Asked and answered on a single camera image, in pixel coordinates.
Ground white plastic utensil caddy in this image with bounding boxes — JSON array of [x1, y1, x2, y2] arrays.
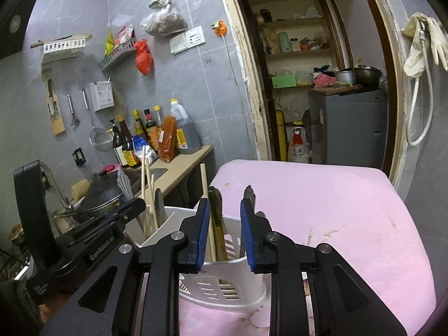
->
[[125, 206, 267, 312]]

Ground black wok with lid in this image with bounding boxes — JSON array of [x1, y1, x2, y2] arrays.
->
[[65, 165, 141, 221]]

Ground wooden cutting board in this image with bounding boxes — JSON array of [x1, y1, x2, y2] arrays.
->
[[46, 78, 65, 136]]

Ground white rubber gloves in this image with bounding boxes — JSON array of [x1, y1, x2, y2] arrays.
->
[[402, 12, 447, 78]]

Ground wall socket plate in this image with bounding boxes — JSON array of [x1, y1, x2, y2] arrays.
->
[[169, 26, 206, 55]]

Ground white wall basket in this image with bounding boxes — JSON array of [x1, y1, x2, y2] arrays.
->
[[30, 33, 93, 64]]

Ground pink floral table cloth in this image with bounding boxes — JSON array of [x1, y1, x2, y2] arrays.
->
[[178, 158, 438, 336]]

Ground steel table knife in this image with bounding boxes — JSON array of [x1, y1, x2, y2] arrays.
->
[[239, 184, 260, 258]]

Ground white hose on wall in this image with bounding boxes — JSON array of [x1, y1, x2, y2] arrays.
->
[[405, 46, 435, 147]]

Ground steel pot on cabinet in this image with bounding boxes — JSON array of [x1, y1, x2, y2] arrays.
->
[[335, 68, 356, 85]]

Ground wire strainer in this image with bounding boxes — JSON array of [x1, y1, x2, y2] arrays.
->
[[82, 87, 115, 153]]

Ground white wall box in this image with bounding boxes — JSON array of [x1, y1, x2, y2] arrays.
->
[[89, 80, 115, 112]]

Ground steel faucet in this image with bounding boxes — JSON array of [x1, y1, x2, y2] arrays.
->
[[39, 162, 75, 213]]

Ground large oil jug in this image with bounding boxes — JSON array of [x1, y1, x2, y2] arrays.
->
[[170, 99, 201, 154]]

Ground wooden chopstick long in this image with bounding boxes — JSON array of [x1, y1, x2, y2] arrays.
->
[[141, 145, 148, 238]]

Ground wall shelf rack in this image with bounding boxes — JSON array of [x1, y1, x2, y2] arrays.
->
[[99, 38, 136, 71]]

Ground brass handled spoon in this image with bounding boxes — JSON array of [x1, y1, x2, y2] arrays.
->
[[208, 186, 228, 262]]

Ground green box on shelf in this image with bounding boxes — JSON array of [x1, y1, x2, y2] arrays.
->
[[271, 74, 297, 89]]

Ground blue white seasoning bag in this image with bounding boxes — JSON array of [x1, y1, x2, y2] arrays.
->
[[132, 135, 159, 164]]

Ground wooden chopstick single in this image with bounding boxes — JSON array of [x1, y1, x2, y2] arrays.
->
[[200, 163, 217, 262]]

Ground clear bag of goods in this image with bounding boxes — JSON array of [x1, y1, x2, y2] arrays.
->
[[140, 0, 188, 36]]

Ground red plastic bag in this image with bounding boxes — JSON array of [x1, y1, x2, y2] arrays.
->
[[134, 39, 153, 75]]

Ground dark soy sauce bottle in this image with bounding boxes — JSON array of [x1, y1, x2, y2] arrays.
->
[[109, 119, 129, 168]]

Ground grey cabinet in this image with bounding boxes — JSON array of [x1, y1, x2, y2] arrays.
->
[[308, 90, 388, 169]]

